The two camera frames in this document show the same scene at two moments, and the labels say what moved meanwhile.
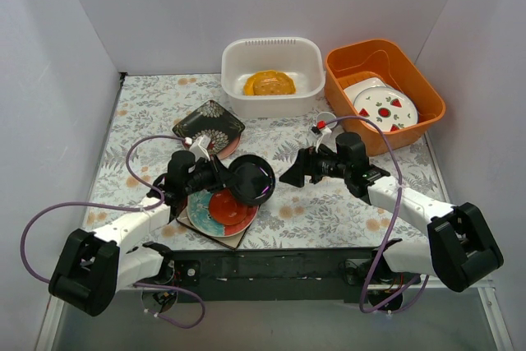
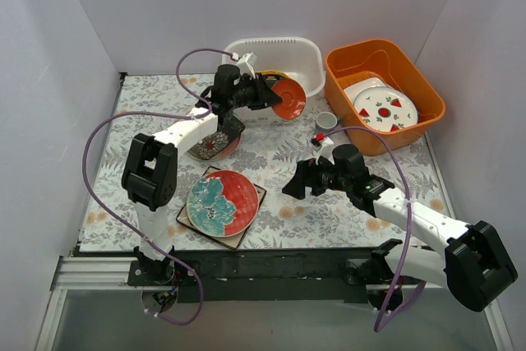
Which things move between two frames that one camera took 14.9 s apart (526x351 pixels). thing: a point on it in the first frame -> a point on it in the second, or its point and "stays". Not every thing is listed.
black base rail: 287,275 stays
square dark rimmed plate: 232,241 -> 260,191
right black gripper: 308,166 -> 310,178
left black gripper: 221,175 -> 258,90
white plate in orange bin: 352,90 stays
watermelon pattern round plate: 389,108 stays
